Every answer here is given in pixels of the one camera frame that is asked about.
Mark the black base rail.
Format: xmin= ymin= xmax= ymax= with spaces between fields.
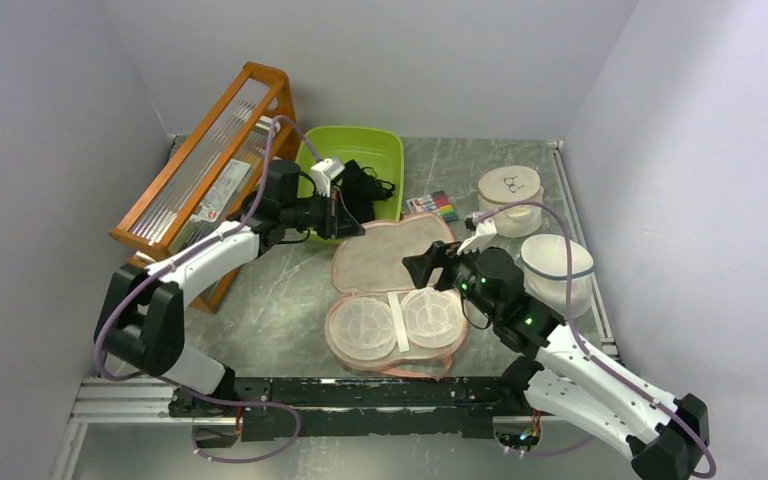
xmin=169 ymin=376 xmax=534 ymax=442

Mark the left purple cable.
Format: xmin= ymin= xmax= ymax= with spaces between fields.
xmin=94 ymin=115 xmax=326 ymax=466

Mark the floral mesh laundry bag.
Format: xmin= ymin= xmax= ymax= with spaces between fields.
xmin=324 ymin=213 xmax=468 ymax=380

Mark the green plastic tub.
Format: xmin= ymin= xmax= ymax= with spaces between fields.
xmin=294 ymin=125 xmax=405 ymax=243

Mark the wooden rack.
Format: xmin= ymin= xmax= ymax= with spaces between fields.
xmin=109 ymin=62 xmax=299 ymax=315

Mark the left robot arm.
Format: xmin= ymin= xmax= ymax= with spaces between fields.
xmin=94 ymin=159 xmax=365 ymax=416

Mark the marker pen pack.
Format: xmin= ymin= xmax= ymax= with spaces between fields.
xmin=405 ymin=191 xmax=459 ymax=223

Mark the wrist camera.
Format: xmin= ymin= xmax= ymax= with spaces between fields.
xmin=309 ymin=158 xmax=345 ymax=197
xmin=457 ymin=216 xmax=497 ymax=255

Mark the white cylindrical mesh bag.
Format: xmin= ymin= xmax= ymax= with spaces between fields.
xmin=477 ymin=165 xmax=544 ymax=238

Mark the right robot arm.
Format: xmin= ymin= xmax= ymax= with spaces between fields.
xmin=402 ymin=241 xmax=710 ymax=479

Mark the booklet in rack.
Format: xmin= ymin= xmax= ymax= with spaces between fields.
xmin=190 ymin=159 xmax=251 ymax=223

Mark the white round mesh bag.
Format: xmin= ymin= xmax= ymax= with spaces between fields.
xmin=520 ymin=234 xmax=594 ymax=318

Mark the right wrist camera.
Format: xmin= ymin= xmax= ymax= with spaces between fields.
xmin=457 ymin=216 xmax=497 ymax=255

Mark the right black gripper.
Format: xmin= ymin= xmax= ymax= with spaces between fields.
xmin=403 ymin=235 xmax=501 ymax=321

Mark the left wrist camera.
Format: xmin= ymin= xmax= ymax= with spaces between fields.
xmin=309 ymin=158 xmax=345 ymax=197

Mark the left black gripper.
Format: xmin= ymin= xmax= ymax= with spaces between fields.
xmin=283 ymin=187 xmax=366 ymax=241

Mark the black lace bra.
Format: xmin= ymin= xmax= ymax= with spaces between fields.
xmin=339 ymin=159 xmax=396 ymax=224

